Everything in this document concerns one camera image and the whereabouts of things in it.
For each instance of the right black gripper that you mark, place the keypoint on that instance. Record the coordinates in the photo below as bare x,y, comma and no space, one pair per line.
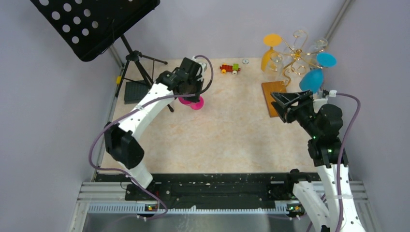
285,99

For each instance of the blue wine glass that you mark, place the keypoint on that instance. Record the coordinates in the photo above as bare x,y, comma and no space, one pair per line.
313,80

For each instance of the colourful toy train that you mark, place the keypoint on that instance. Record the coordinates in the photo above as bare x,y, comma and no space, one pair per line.
233,69

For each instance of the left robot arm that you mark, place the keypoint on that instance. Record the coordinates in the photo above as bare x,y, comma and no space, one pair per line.
122,139

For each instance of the pink wine glass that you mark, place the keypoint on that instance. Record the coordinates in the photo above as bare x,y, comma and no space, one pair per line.
193,105

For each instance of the black foot pedal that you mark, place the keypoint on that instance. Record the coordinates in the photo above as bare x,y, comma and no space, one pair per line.
135,91

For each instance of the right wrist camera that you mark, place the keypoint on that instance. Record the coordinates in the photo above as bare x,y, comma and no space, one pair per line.
329,93

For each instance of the clear wine glass right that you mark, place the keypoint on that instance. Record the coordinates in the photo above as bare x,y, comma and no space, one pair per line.
317,47

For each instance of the yellow wine glass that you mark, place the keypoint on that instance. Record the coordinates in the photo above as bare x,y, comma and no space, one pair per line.
271,41

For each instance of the black perforated music stand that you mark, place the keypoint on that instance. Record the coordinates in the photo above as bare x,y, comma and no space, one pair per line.
90,27

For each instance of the aluminium frame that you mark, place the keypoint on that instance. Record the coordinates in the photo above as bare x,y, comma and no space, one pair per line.
112,198

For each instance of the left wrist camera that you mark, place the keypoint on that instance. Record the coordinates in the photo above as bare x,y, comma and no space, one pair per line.
203,65

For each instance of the gold wine glass rack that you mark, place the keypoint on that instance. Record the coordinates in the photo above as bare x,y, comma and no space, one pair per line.
295,63

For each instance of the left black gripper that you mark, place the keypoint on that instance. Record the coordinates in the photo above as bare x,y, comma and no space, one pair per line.
199,83

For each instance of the clear wine glass front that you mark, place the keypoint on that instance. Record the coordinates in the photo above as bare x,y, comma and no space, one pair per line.
274,65

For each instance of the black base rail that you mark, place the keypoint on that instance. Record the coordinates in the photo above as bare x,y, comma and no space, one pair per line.
239,192

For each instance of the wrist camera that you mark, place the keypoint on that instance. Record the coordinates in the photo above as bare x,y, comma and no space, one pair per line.
329,93
203,65

